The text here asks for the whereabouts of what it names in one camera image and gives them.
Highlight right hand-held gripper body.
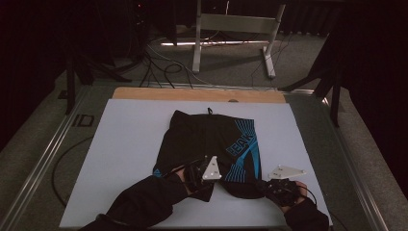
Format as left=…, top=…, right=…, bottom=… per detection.
left=268, top=165, right=308, bottom=207

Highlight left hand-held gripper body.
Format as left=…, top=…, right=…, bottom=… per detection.
left=184, top=155, right=222, bottom=189

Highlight black shorts with blue print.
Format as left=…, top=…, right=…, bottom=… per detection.
left=152, top=107, right=264, bottom=203

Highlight person's right hand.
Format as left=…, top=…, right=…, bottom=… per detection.
left=279, top=180, right=310, bottom=214

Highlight person's left hand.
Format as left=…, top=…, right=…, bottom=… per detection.
left=174, top=167, right=195, bottom=195

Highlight black metal stand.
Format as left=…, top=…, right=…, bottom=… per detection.
left=64, top=54, right=133, bottom=116
left=278, top=68, right=343, bottom=128

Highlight white table mat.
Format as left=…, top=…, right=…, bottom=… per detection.
left=59, top=98, right=334, bottom=229

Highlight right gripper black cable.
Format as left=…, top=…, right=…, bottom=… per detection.
left=299, top=185, right=319, bottom=206

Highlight silver metal floor rail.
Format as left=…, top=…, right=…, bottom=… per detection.
left=0, top=86, right=92, bottom=231
left=316, top=90, right=391, bottom=231

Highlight bundle of black floor cables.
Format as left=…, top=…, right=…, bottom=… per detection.
left=139, top=38, right=196, bottom=90

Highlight white metal desk frame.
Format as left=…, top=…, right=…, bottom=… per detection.
left=191, top=0, right=287, bottom=80

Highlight black floor cable loop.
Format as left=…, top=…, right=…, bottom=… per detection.
left=51, top=136, right=94, bottom=208

